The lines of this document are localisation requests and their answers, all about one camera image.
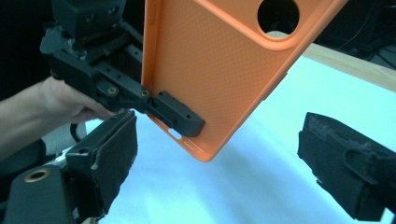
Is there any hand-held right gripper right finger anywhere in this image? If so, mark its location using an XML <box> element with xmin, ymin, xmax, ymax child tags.
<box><xmin>297</xmin><ymin>111</ymin><xmax>396</xmax><ymax>222</ymax></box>

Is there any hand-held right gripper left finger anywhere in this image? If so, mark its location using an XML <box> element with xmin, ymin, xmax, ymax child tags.
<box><xmin>65</xmin><ymin>110</ymin><xmax>138</xmax><ymax>224</ymax></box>

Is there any orange phone case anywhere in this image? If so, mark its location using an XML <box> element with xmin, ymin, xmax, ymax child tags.
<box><xmin>140</xmin><ymin>0</ymin><xmax>349</xmax><ymax>163</ymax></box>

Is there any left hand-held gripper black cable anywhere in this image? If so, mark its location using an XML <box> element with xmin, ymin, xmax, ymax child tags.
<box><xmin>69</xmin><ymin>122</ymin><xmax>83</xmax><ymax>143</ymax></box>

